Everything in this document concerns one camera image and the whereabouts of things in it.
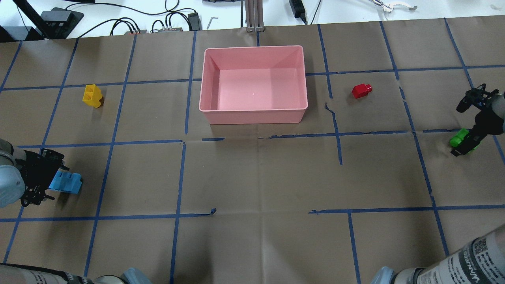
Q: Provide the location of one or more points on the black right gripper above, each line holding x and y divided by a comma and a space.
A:
481, 127

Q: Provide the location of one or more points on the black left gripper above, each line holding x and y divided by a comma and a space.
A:
32, 176

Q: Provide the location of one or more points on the green block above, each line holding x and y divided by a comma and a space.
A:
462, 143

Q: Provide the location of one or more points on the blue three-stud block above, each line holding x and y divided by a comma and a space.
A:
66, 182

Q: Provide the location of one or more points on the yellow block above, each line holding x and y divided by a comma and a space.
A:
92, 96

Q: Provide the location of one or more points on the red block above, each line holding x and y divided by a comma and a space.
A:
361, 90

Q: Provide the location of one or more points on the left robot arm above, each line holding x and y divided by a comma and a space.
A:
12, 187

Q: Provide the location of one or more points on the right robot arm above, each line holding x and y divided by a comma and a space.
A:
481, 261

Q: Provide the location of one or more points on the pink plastic box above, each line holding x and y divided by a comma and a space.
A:
254, 85

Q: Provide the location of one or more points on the reacher grabber tool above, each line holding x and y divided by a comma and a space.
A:
390, 6

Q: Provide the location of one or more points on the black power adapter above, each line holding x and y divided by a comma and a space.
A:
298, 9

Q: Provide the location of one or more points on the aluminium frame post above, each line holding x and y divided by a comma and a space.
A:
254, 16

